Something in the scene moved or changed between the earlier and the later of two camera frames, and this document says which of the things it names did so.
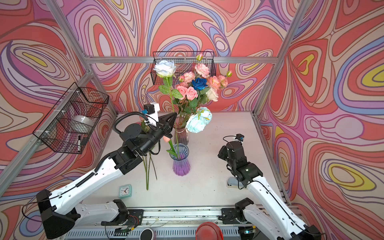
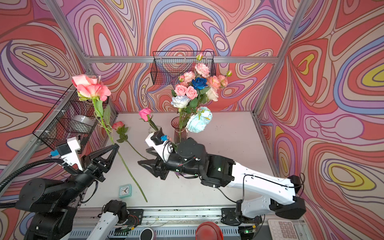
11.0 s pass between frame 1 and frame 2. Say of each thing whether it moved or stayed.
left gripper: moved
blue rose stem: stayed
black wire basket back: stayed
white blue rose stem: moved
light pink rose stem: stayed
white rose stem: stayed
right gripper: moved
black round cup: stayed
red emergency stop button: stayed
